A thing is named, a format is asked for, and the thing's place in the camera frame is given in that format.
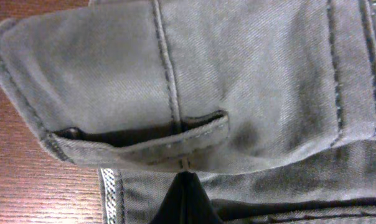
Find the grey shorts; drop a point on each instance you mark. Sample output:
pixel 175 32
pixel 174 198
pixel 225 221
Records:
pixel 271 103

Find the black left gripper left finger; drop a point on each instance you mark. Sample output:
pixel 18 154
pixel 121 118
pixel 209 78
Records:
pixel 172 209

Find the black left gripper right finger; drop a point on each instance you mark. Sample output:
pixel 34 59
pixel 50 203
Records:
pixel 198 208

